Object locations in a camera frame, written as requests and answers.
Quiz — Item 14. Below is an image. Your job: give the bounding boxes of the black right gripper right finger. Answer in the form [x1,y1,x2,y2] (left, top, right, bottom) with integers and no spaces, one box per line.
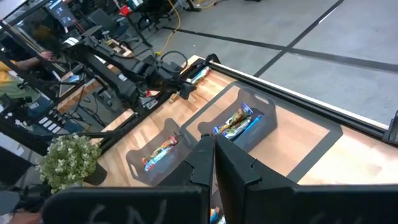
[215,134,299,224]

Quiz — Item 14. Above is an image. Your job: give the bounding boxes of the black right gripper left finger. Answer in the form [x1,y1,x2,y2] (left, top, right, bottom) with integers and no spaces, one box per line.
[159,133,216,224]

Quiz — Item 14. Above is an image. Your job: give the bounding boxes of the beige blue orange granola bar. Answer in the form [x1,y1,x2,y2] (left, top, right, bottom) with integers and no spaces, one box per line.
[210,207,222,224]

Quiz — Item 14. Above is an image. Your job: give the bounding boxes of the light blue granola bar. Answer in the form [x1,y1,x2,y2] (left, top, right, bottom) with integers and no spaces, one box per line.
[190,66,211,85]

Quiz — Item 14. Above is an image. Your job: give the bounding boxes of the blue granola bar pink ends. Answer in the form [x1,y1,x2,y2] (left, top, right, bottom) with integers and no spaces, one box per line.
[144,145,177,172]

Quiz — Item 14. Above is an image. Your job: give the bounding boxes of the reddish granola bar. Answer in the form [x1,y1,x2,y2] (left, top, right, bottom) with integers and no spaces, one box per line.
[141,135,178,165]
[142,139,178,167]

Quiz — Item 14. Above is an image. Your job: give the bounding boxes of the grey translucent plastic bin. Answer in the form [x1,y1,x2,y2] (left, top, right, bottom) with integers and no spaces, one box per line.
[126,117,195,187]
[197,88,279,153]
[210,183,231,224]

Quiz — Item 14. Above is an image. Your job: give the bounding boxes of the wooden crate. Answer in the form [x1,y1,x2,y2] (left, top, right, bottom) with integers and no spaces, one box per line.
[107,39,133,57]

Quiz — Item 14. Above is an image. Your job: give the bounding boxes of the black office chair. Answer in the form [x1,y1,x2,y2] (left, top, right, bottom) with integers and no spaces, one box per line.
[88,7,130,38]

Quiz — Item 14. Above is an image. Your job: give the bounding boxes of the person's hand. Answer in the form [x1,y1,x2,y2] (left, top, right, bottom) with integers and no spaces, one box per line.
[39,50,55,62]

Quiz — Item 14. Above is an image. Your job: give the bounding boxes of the black monitor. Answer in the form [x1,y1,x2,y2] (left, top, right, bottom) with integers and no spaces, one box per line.
[46,0,78,29]

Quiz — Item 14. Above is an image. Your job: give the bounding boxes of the black computer blue light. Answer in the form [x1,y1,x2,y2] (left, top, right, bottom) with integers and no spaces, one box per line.
[24,102,81,138]

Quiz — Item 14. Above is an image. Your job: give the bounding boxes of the green potted plant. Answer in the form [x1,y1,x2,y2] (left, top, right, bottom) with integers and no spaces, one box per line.
[36,133,108,194]

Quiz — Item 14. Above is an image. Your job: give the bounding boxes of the person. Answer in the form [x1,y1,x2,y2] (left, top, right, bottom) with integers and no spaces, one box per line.
[0,49,55,100]

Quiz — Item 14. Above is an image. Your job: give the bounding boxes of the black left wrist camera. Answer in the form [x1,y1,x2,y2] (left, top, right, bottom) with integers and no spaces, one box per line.
[160,60,184,76]

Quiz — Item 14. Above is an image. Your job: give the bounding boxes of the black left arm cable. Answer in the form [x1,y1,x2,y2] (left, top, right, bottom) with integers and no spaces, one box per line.
[159,50,189,68]

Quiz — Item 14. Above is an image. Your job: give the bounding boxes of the yellow floor cable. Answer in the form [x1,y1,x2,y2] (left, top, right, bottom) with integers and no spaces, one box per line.
[155,0,218,57]

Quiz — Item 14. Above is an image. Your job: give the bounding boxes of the black aluminium rig frame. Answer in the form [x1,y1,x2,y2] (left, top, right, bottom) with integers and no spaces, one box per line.
[40,52,398,153]

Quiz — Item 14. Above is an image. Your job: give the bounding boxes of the black background rig frame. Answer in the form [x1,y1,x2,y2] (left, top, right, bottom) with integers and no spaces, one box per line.
[0,18,85,103]

